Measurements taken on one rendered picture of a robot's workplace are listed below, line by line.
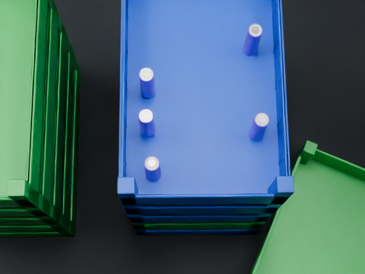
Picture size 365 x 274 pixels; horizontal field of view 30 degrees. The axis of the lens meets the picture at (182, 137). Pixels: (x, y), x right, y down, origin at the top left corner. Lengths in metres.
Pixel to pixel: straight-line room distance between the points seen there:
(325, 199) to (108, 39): 0.48
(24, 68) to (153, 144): 0.20
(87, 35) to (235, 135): 0.49
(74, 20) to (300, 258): 0.59
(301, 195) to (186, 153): 0.38
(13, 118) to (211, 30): 0.28
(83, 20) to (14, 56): 0.38
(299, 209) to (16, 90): 0.54
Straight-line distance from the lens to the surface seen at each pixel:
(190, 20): 0.90
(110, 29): 1.26
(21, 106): 0.88
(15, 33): 0.92
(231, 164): 0.84
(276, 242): 1.16
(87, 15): 1.27
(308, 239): 1.17
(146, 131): 0.82
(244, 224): 1.03
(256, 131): 0.81
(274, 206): 0.86
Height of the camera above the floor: 1.14
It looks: 75 degrees down
